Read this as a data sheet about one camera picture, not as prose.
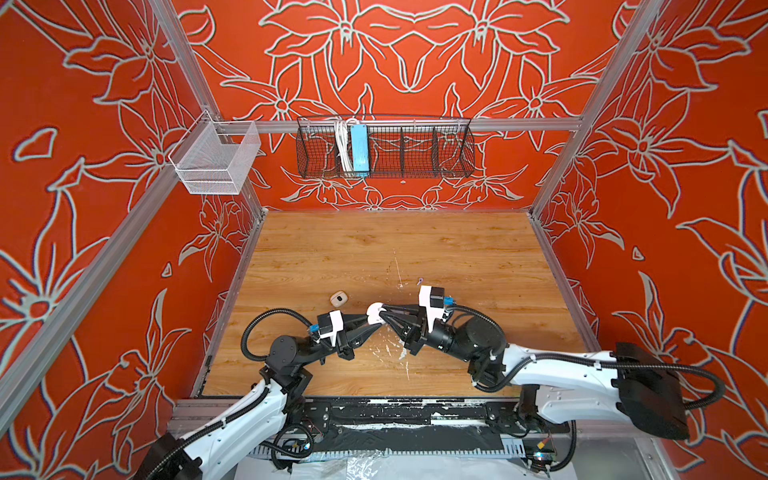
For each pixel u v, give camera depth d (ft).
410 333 1.90
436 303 1.75
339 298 3.03
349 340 1.93
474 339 1.68
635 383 1.35
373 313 2.00
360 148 2.94
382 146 3.24
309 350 1.96
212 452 1.47
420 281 3.20
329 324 1.77
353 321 2.00
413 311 1.94
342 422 2.39
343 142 2.91
